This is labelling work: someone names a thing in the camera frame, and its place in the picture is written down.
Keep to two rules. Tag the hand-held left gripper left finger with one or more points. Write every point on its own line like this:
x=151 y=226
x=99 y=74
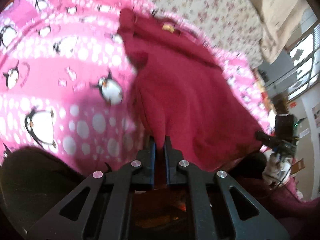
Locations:
x=152 y=155

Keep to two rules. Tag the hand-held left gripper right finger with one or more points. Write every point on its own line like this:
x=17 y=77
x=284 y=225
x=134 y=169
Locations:
x=168 y=155

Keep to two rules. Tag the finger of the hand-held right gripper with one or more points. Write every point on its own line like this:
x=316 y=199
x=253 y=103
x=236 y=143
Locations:
x=265 y=138

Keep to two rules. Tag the dark red sweater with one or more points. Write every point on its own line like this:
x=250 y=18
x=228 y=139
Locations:
x=185 y=92

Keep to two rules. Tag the window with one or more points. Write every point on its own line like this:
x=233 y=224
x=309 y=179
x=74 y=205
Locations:
x=306 y=62

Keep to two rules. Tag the beige pillow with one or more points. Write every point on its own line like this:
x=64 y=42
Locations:
x=277 y=15

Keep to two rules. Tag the pink penguin print blanket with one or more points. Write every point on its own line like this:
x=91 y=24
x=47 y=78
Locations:
x=57 y=80

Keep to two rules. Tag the person's dark pants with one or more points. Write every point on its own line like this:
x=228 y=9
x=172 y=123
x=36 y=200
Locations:
x=35 y=185

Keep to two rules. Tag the floral bedsheet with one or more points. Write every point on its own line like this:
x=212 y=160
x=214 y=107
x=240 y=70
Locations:
x=210 y=15

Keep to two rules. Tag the wall poster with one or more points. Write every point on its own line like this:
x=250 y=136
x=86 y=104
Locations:
x=317 y=116

